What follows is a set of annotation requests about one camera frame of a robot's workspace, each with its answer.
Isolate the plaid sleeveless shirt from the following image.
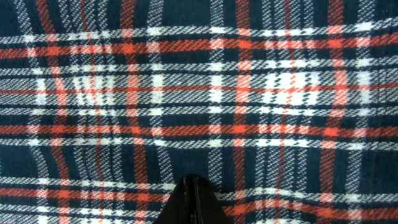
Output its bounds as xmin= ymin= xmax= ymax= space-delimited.
xmin=1 ymin=0 xmax=397 ymax=223

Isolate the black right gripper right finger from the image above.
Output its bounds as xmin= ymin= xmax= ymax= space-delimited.
xmin=193 ymin=176 xmax=231 ymax=224

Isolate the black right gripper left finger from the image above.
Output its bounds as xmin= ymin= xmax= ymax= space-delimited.
xmin=154 ymin=175 xmax=195 ymax=224

